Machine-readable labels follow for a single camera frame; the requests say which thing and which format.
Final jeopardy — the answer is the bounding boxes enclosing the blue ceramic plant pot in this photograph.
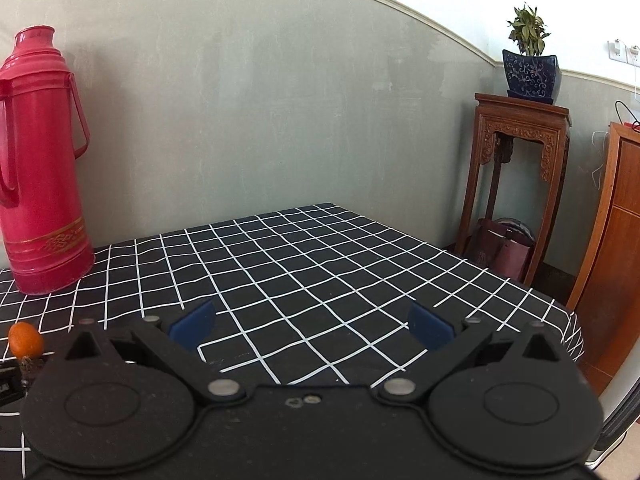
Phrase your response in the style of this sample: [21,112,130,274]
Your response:
[502,50,562,105]

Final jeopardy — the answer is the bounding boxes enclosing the green potted plant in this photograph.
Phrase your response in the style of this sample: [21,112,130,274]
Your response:
[508,4,550,56]

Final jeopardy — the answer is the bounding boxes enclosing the brown wooden cabinet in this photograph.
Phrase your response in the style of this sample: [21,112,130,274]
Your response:
[567,122,640,394]

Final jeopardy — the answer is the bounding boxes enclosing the red thermos flask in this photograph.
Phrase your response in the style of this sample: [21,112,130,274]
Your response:
[1,25,94,296]

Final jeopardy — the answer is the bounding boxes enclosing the large orange tangerine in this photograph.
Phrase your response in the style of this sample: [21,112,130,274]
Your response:
[8,322,44,360]

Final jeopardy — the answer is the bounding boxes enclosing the maroon bag under stand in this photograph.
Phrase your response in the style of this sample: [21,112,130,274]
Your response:
[464,218,535,282]

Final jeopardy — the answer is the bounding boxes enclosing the carved wooden plant stand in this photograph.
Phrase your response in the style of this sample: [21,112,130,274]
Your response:
[454,93,572,286]

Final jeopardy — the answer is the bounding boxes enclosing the white wall socket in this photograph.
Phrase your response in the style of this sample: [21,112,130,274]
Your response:
[608,39,640,66]

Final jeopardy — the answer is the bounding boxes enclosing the black white grid tablecloth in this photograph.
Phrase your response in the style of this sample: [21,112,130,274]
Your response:
[0,202,586,480]

